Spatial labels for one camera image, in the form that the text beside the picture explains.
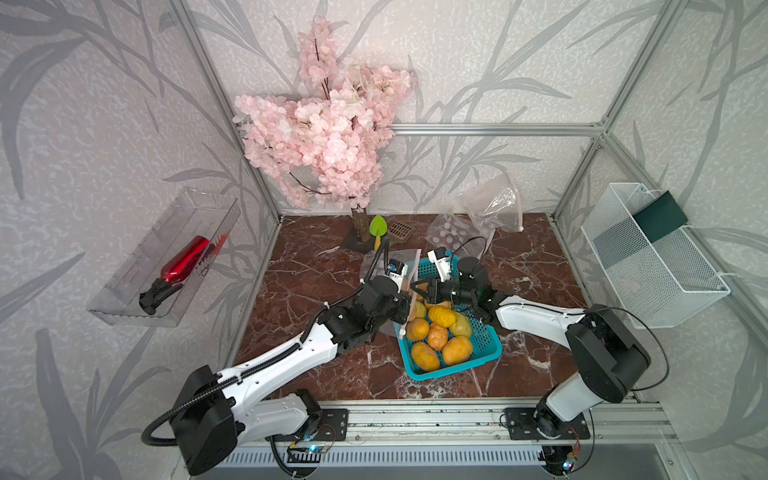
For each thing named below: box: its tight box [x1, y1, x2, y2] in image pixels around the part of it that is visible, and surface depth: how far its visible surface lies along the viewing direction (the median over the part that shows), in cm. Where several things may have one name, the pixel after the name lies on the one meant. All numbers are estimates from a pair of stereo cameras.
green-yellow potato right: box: [450, 312, 472, 338], surface depth 88 cm
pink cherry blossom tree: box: [233, 16, 418, 244], surface depth 72 cm
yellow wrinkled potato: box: [429, 306, 457, 328], surface depth 85 cm
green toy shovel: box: [369, 214, 388, 252], surface depth 118 cm
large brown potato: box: [442, 335, 473, 366], surface depth 82 cm
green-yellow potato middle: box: [415, 300, 427, 318], surface depth 91 cm
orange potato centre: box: [428, 324, 448, 350], surface depth 84 cm
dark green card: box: [632, 190, 689, 244], surface depth 71 cm
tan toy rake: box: [388, 221, 416, 247], surface depth 114 cm
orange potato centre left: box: [405, 317, 429, 342], surface depth 84 cm
